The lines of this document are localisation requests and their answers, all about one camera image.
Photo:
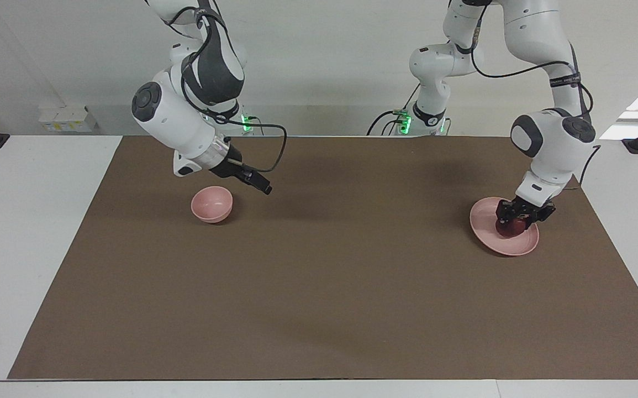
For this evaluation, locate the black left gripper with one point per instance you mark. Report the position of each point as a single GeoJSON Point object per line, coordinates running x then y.
{"type": "Point", "coordinates": [527, 209]}

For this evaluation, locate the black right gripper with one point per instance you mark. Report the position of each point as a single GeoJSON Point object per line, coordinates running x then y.
{"type": "Point", "coordinates": [227, 167]}

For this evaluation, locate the dark red apple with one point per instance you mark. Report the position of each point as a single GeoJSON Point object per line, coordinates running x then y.
{"type": "Point", "coordinates": [509, 231]}

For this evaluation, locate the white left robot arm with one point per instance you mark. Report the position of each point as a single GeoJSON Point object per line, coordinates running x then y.
{"type": "Point", "coordinates": [545, 138]}

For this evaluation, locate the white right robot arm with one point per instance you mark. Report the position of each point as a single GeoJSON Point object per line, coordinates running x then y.
{"type": "Point", "coordinates": [186, 127]}

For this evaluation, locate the pink plate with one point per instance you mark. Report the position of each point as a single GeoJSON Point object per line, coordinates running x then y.
{"type": "Point", "coordinates": [481, 226]}

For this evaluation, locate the pink bowl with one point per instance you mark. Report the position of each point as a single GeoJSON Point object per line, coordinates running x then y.
{"type": "Point", "coordinates": [211, 203]}

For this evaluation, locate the brown table mat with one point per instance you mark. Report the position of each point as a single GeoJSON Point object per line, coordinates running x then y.
{"type": "Point", "coordinates": [318, 276]}

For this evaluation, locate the white power strip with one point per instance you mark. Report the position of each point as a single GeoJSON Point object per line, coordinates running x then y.
{"type": "Point", "coordinates": [67, 122]}

